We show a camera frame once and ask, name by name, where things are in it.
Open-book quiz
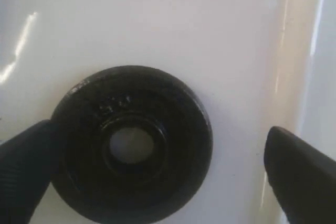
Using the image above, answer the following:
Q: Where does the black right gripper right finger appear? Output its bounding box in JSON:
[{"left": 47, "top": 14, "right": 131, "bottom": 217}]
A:
[{"left": 264, "top": 126, "right": 335, "bottom": 223}]

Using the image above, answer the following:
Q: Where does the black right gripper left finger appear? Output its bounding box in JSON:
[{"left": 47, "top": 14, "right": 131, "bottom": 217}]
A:
[{"left": 1, "top": 120, "right": 63, "bottom": 223}]

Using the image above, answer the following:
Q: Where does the black added weight plate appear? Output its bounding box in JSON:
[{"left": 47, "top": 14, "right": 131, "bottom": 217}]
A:
[{"left": 51, "top": 66, "right": 213, "bottom": 223}]

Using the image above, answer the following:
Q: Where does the white plastic tray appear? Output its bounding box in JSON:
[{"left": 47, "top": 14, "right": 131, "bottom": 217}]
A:
[{"left": 1, "top": 0, "right": 335, "bottom": 223}]

